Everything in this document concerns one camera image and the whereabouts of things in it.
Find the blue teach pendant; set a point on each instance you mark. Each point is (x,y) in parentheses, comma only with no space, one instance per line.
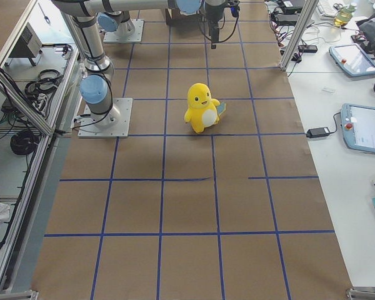
(352,60)
(358,127)

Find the yellow liquid bottle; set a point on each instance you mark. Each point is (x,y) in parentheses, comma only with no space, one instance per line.
(344,15)

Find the black power adapter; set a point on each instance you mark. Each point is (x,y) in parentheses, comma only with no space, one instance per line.
(318,132)

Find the near blue teach pendant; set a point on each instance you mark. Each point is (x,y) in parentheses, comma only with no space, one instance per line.
(358,127)

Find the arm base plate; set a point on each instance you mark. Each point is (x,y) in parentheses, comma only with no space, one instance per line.
(136,37)
(115,124)

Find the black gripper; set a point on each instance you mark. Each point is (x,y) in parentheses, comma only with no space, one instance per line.
(213,12)

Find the grey control box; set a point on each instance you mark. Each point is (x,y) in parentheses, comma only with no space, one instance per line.
(27,46)

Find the far blue teach pendant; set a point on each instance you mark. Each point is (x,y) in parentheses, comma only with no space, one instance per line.
(352,60)

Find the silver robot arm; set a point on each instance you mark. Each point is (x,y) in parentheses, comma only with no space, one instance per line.
(84,28)
(119,21)

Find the yellow plush toy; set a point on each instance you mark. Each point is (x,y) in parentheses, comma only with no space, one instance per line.
(203,111)

